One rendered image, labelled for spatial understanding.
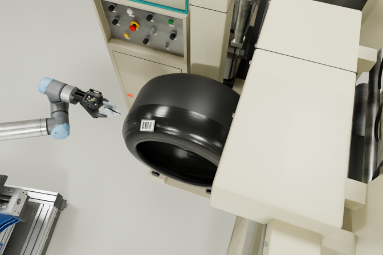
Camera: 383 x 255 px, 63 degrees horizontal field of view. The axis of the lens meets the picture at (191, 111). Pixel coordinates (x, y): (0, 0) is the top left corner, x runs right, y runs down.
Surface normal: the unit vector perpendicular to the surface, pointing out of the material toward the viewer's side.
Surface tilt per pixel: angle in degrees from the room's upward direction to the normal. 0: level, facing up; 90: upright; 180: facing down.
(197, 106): 6
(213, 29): 90
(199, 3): 90
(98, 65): 0
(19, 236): 0
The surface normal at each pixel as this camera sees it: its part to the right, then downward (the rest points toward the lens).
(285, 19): 0.00, -0.51
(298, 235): 0.10, -0.74
